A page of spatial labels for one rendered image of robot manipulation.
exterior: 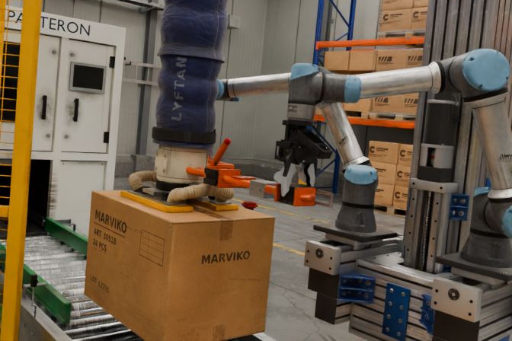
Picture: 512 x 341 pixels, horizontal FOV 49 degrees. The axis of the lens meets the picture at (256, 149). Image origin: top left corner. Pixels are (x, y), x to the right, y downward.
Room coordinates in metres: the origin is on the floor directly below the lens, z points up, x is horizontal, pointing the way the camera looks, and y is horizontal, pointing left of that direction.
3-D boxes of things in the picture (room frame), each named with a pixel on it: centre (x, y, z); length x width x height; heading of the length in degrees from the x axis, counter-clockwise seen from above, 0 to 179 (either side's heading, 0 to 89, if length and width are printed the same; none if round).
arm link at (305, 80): (1.53, -0.12, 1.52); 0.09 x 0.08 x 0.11; 93
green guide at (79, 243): (3.04, 0.79, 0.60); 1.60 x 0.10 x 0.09; 40
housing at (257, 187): (1.62, -0.04, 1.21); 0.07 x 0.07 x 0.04; 39
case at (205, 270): (1.98, 0.26, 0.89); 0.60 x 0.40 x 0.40; 40
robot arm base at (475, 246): (1.70, -0.74, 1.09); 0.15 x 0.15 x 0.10
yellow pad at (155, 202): (1.92, 0.33, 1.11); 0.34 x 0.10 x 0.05; 39
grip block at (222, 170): (1.78, 0.10, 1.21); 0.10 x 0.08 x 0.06; 129
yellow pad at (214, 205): (2.04, 0.19, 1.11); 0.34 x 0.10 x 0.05; 39
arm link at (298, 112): (1.53, -0.11, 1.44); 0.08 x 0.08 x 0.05
